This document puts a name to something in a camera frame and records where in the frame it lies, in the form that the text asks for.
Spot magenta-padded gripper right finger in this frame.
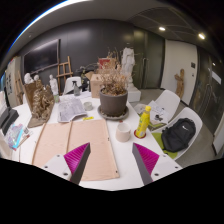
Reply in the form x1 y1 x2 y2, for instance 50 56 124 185
131 142 184 186

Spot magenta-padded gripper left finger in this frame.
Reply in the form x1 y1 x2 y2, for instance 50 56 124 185
42 142 92 186

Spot yellow drink bottle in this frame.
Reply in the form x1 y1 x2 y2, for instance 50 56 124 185
134 105 152 139

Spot green seat cushion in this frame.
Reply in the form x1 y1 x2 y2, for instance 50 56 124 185
151 132 179 160
148 122 168 132

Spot black backpack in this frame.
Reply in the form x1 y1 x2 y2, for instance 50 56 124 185
161 117 197 153

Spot light wooden board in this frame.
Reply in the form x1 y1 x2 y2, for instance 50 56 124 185
31 118 120 182

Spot colourful booklet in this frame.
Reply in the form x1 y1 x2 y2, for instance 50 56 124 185
3 123 33 151

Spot beige dotted cup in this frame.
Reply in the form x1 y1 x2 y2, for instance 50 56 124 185
115 121 132 143

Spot printed paper sheets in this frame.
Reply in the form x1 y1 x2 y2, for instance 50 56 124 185
57 97 88 123

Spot stack of papers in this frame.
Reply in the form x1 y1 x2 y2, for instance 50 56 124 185
134 99 170 127

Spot brown wood carving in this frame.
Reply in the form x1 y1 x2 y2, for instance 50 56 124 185
23 79 55 129

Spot small white tape roll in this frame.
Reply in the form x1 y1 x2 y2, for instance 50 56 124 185
83 101 94 112

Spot dark plant saucer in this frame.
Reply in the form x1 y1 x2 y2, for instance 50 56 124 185
97 105 130 121

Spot grey spray bottle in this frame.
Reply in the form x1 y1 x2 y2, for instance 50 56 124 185
72 80 81 97

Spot small white figurine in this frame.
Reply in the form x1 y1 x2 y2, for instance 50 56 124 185
48 74 60 97

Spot white chair with round back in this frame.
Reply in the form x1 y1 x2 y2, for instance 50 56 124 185
63 76 83 95

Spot dry plant in dark pot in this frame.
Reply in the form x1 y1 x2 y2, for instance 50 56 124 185
98 49 132 118

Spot brown wooden figure sculpture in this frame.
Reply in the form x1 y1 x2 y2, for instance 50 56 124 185
174 68 185 100

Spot cardboard box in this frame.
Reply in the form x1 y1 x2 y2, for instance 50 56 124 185
85 70 104 99

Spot small white bust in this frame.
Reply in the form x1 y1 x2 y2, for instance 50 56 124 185
23 72 34 85

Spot wooden easel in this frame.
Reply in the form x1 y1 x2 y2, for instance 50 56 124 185
56 55 74 94

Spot tall white statue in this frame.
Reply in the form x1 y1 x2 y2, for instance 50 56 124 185
120 46 136 91

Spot red box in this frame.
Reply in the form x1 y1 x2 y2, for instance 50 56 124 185
98 57 116 70

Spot long ceiling light strip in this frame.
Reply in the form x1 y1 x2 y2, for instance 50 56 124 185
6 0 91 54

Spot black wall screen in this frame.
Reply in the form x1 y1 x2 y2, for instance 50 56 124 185
23 38 61 74

